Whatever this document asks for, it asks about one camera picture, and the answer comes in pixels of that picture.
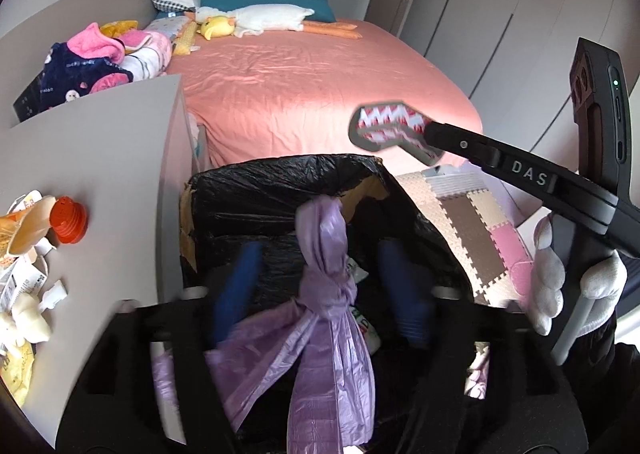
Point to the yellow dotted plush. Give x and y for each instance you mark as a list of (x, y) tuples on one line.
[(184, 38)]

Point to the navy pink fleece garment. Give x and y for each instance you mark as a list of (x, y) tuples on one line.
[(80, 73)]

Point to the red bottle cap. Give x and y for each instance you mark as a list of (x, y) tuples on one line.
[(69, 221)]

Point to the black wall socket panel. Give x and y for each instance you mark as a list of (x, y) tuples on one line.
[(27, 101)]

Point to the grey wardrobe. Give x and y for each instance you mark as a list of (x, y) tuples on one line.
[(525, 8)]

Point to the red white patterned wrapper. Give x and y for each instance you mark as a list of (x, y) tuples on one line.
[(385, 126)]

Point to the yellow duck plush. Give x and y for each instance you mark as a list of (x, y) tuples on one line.
[(216, 27)]

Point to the bed with pink sheet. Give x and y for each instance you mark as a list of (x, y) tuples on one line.
[(300, 83)]

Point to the foam puzzle mat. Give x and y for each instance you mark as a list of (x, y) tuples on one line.
[(475, 229)]

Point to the white printed paper scraps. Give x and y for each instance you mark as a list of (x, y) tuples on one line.
[(20, 279)]

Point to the white pink blanket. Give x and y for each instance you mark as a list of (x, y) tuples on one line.
[(147, 53)]

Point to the white green packet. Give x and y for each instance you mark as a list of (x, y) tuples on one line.
[(364, 324)]

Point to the purple plastic bag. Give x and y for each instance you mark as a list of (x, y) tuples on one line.
[(325, 334)]

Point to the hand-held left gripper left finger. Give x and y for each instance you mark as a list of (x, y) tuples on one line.
[(235, 294)]

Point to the white goose plush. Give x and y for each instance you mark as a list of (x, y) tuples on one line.
[(265, 16)]

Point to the yellow wrapper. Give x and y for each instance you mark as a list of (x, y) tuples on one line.
[(15, 374)]

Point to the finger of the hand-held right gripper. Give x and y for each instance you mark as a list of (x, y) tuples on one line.
[(460, 141)]

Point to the light patterned pillow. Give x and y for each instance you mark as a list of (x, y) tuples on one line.
[(165, 24)]

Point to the person's right hand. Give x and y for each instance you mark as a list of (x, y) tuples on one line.
[(547, 279)]

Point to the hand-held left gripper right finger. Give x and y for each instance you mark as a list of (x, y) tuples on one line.
[(405, 299)]

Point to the black trash bag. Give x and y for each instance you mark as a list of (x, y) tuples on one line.
[(280, 204)]

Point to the yellow cloth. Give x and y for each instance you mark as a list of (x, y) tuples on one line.
[(120, 27)]

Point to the cream orange packaging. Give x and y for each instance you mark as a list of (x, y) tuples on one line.
[(30, 229)]

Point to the cream crumpled tissue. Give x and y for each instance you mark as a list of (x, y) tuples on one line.
[(30, 321)]

